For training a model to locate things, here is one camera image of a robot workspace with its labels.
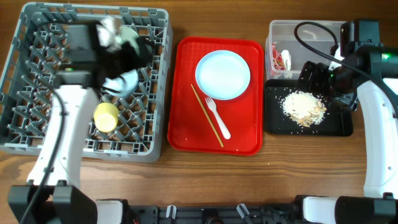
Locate green bowl with food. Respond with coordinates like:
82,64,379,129
103,70,138,97

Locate yellow plastic cup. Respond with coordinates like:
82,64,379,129
93,103,119,133

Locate light blue plate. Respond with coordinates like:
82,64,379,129
195,50,251,100

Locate white plastic fork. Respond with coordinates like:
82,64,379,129
205,97,231,139

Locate red snack wrapper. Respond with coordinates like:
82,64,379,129
272,43,286,70

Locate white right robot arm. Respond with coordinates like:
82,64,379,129
294,20,397,223

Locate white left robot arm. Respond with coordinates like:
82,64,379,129
8,21,155,223

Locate grey dishwasher rack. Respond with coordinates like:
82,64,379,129
1,2,173,162

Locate rice and food scraps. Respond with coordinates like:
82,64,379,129
279,91,327,128

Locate clear plastic bin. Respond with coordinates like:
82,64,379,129
265,20,338,80

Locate black tray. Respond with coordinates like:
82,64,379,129
264,79,353,136

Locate red plastic tray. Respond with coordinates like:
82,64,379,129
168,37,265,156

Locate wooden chopstick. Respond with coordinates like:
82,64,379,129
190,84,224,148

